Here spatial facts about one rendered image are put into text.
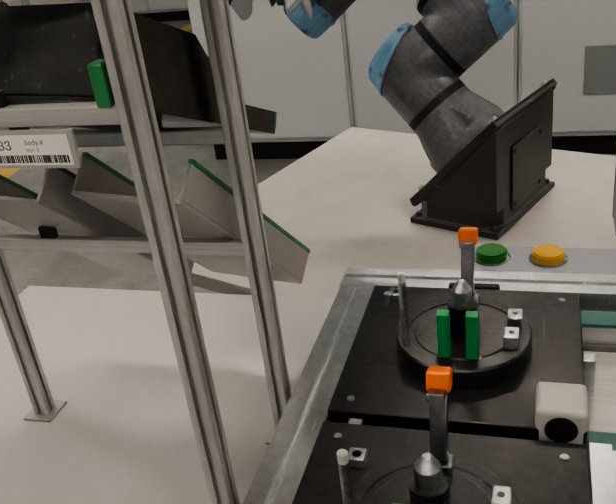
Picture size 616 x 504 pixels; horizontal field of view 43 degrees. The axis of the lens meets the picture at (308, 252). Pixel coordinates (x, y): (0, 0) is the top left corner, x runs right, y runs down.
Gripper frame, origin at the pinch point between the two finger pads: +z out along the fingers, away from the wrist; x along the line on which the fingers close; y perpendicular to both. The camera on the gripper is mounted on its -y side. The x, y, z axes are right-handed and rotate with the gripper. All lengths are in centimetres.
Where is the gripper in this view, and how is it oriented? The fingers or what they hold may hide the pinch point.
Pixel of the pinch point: (251, 2)
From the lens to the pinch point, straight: 94.1
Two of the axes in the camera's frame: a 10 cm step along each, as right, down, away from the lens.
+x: -9.0, -1.1, 4.2
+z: -3.3, 8.0, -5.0
